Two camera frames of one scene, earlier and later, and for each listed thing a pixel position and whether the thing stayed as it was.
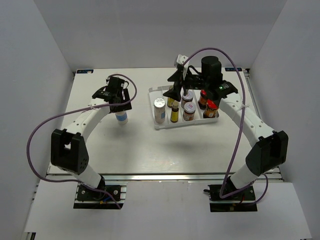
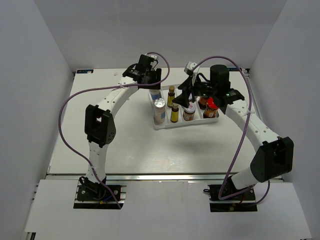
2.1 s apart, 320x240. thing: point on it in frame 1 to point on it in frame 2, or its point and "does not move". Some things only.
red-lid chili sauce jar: x=203 y=100 does not move
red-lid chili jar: x=211 y=109 does not move
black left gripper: x=122 y=107 to x=158 y=78
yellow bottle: x=174 y=116 does not move
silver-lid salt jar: x=122 y=117 to x=155 y=94
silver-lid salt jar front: x=159 y=110 does not move
